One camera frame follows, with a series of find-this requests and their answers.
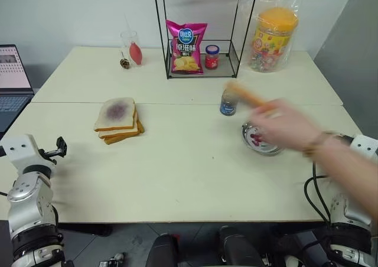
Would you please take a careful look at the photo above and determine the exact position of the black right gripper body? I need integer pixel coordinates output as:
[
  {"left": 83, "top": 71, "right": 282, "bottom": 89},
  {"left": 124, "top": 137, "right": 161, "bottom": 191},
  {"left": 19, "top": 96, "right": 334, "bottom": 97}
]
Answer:
[{"left": 324, "top": 131, "right": 354, "bottom": 146}]

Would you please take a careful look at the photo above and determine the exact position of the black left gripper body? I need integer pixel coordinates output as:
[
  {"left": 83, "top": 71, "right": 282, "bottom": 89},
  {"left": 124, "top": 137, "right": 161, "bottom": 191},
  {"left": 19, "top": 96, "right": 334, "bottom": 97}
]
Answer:
[{"left": 37, "top": 147, "right": 59, "bottom": 165}]

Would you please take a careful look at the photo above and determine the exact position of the plain toast bread slice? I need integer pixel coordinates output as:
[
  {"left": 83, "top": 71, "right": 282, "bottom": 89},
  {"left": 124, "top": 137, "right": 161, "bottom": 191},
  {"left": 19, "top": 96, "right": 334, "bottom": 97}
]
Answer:
[
  {"left": 103, "top": 119, "right": 145, "bottom": 146},
  {"left": 98, "top": 110, "right": 141, "bottom": 140},
  {"left": 225, "top": 82, "right": 277, "bottom": 116}
]

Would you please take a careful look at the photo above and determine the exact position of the white bread slice with jelly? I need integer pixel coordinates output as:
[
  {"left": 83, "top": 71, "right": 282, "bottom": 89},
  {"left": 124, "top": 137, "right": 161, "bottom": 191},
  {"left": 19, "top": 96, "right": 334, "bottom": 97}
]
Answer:
[{"left": 93, "top": 97, "right": 138, "bottom": 132}]

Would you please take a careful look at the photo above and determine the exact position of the small metal bowl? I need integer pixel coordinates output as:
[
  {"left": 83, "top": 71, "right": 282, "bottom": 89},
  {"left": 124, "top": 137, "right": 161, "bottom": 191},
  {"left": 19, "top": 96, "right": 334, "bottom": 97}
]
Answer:
[{"left": 241, "top": 121, "right": 284, "bottom": 157}]

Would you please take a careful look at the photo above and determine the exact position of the blue-label jar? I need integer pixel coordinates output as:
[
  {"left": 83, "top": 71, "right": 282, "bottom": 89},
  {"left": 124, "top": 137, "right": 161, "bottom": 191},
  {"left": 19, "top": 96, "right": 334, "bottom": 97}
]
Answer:
[{"left": 219, "top": 87, "right": 237, "bottom": 118}]

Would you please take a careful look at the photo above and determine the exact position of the blue-lidded jar of red candy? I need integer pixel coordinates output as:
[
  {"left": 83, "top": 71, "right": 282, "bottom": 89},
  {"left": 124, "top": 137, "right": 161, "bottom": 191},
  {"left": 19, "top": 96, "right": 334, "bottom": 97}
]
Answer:
[{"left": 204, "top": 44, "right": 221, "bottom": 70}]

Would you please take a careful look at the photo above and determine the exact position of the person's bare hand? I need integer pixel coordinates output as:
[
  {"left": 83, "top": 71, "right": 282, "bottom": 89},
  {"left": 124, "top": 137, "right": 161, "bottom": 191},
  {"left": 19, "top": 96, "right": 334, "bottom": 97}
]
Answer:
[{"left": 249, "top": 97, "right": 323, "bottom": 159}]

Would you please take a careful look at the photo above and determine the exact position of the open laptop computer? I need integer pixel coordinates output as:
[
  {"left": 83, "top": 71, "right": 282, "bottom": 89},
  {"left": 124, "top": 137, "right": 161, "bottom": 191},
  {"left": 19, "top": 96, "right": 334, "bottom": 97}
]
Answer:
[{"left": 0, "top": 44, "right": 35, "bottom": 134}]

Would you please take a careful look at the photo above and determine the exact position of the small brown pinecone ornament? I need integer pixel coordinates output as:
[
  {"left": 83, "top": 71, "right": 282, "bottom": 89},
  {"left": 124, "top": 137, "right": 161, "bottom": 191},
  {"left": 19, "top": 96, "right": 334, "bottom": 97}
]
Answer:
[{"left": 119, "top": 51, "right": 132, "bottom": 70}]

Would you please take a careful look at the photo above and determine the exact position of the red rubber bulb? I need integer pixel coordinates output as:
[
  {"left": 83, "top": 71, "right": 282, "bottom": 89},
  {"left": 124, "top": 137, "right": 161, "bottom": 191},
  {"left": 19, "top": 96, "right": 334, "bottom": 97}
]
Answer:
[{"left": 128, "top": 41, "right": 145, "bottom": 66}]

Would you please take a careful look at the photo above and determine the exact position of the candy jar with orange lid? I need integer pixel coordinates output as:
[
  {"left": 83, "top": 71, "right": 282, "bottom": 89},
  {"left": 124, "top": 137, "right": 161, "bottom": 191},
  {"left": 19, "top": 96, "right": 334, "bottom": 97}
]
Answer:
[{"left": 250, "top": 7, "right": 299, "bottom": 73}]

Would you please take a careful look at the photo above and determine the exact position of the clear drinking glass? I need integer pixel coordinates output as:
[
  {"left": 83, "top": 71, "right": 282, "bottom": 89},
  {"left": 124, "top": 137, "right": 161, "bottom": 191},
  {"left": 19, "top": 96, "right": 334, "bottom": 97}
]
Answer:
[{"left": 119, "top": 30, "right": 140, "bottom": 69}]

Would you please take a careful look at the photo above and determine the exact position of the dark rounded shape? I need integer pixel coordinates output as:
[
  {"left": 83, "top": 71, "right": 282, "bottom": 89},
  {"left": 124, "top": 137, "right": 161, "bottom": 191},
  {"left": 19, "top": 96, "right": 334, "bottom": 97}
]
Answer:
[
  {"left": 217, "top": 226, "right": 264, "bottom": 267},
  {"left": 149, "top": 233, "right": 181, "bottom": 267}
]

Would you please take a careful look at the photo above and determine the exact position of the clear plastic bag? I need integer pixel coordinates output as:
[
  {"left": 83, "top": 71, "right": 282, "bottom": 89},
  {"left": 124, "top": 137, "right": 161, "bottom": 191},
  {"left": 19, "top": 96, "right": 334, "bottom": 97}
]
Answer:
[{"left": 237, "top": 0, "right": 308, "bottom": 74}]

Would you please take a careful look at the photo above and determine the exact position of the pink potato chips bag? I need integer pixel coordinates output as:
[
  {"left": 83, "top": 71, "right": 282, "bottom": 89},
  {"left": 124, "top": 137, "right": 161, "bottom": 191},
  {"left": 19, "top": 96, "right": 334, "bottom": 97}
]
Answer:
[{"left": 165, "top": 19, "right": 208, "bottom": 76}]

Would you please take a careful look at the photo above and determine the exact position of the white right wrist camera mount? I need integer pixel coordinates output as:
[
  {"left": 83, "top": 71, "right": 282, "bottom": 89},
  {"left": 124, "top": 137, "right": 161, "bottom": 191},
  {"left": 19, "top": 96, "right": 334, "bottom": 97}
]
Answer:
[{"left": 349, "top": 134, "right": 378, "bottom": 162}]

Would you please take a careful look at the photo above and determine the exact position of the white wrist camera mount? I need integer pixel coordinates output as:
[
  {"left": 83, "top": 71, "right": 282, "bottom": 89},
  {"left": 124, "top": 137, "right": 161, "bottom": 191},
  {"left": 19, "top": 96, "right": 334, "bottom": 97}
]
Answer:
[
  {"left": 0, "top": 133, "right": 57, "bottom": 174},
  {"left": 349, "top": 134, "right": 378, "bottom": 162}
]

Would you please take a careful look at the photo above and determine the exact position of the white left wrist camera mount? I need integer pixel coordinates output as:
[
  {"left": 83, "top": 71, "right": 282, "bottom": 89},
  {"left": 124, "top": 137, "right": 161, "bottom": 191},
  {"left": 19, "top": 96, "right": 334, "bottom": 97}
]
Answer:
[{"left": 0, "top": 133, "right": 57, "bottom": 174}]

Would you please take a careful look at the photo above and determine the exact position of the beaded wrist bracelet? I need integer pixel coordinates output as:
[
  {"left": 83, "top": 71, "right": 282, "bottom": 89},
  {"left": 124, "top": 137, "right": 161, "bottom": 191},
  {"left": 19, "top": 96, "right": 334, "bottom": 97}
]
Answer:
[{"left": 302, "top": 132, "right": 331, "bottom": 159}]

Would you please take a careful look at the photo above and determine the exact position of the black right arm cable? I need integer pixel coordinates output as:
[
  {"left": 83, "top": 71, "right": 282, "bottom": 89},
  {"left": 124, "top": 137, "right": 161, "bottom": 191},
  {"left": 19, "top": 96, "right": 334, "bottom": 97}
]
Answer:
[{"left": 304, "top": 156, "right": 336, "bottom": 225}]

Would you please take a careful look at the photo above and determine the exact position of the black wire shelf rack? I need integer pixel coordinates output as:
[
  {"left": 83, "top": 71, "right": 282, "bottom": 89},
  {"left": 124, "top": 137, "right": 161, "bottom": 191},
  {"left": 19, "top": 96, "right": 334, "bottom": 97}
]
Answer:
[{"left": 152, "top": 0, "right": 256, "bottom": 80}]

